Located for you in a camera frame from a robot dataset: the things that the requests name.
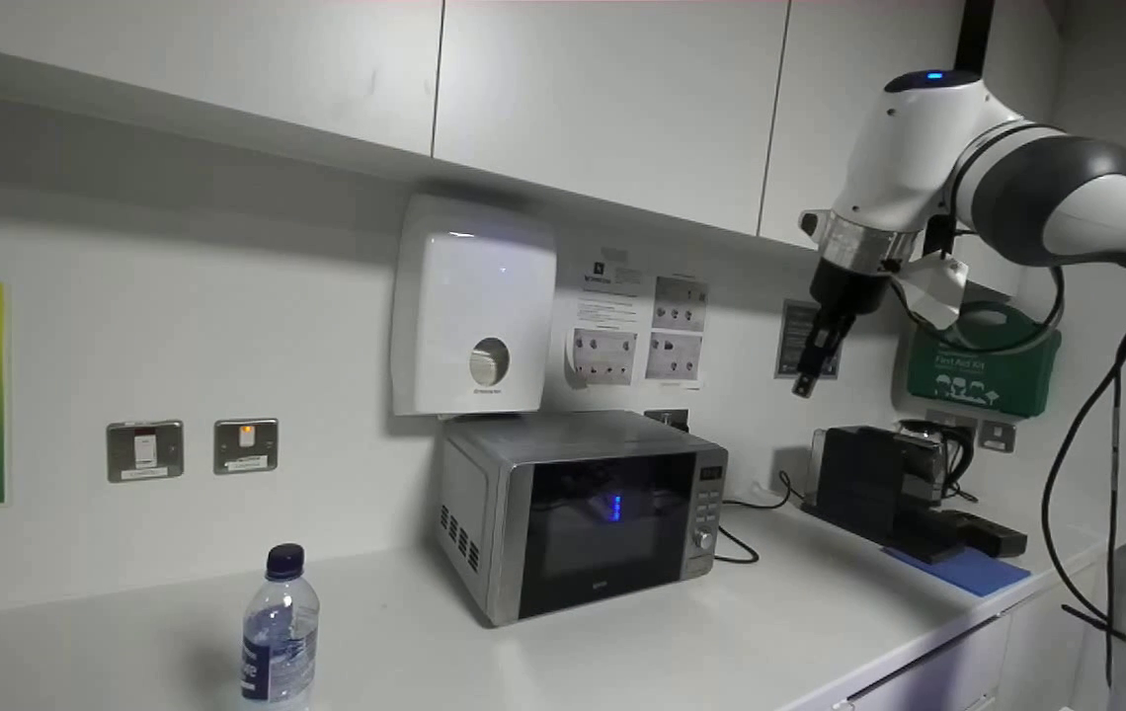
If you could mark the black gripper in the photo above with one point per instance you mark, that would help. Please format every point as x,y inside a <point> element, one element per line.
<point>847,292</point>

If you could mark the black glass microwave door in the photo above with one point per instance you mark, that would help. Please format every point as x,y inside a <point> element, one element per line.
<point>606,533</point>

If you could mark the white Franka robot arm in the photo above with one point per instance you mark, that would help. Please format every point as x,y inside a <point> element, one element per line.
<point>931,151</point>

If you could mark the silver microwave body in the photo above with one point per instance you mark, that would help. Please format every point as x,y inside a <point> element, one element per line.
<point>483,526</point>

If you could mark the black coffee machine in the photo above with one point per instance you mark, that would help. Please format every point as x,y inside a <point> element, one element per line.
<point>869,474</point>

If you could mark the white socket instruction sheet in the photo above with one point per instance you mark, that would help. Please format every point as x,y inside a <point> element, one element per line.
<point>671,355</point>

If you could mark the small white header label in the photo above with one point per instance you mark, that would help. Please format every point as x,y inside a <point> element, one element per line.
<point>613,272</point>

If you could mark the blue mat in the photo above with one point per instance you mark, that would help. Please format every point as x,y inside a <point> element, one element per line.
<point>970,574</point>

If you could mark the white upper cabinet door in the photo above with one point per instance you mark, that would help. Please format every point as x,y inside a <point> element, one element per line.
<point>840,79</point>
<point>192,59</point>
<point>613,105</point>

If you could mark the white paper towel dispenser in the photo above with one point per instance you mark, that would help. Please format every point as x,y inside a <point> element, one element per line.
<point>475,311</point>

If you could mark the clear water bottle blue cap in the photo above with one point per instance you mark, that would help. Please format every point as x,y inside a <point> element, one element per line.
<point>278,637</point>

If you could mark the double wall socket with plugs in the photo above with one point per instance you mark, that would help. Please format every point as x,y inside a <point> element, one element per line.
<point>793,474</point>

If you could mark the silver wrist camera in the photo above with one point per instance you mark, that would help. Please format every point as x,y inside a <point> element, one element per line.
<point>936,289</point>

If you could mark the wall power sockets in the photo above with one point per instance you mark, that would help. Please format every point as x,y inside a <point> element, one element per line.
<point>679,303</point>

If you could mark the metal wall switch plate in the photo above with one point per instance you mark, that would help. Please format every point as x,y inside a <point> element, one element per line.
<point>247,445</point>
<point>142,451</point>

